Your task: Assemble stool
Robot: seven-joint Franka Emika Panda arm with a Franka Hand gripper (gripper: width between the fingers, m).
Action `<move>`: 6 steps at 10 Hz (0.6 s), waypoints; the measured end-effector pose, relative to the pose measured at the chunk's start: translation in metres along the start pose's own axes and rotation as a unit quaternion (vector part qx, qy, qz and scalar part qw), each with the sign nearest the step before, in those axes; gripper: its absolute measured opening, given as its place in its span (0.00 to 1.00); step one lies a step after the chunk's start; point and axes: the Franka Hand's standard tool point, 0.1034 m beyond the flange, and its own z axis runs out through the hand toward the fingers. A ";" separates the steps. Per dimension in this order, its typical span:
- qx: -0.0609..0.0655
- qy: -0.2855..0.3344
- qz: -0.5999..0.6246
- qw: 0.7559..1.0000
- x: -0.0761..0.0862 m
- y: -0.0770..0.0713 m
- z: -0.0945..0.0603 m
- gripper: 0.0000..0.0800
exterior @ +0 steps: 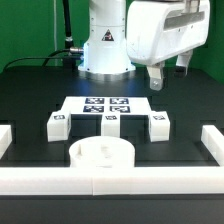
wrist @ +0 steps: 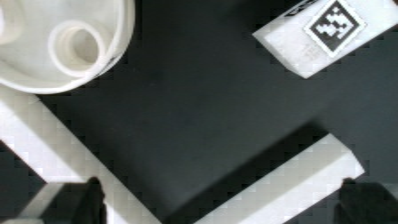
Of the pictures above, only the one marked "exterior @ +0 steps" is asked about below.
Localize white right barrier wall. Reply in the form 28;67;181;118
201;125;224;167

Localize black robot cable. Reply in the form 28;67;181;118
1;49;84;73

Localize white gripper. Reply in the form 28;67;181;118
126;0;210;91

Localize white barrier wall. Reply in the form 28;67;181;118
0;125;12;159
0;167;224;195
201;125;224;167

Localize white front barrier wall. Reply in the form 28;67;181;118
0;167;224;195

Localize white left barrier wall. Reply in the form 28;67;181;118
0;125;12;159

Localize black vertical cable post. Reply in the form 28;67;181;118
62;0;76;69

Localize round white stool seat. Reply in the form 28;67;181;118
69;136;135;168

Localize white marker base plate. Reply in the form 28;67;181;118
62;96;151;115

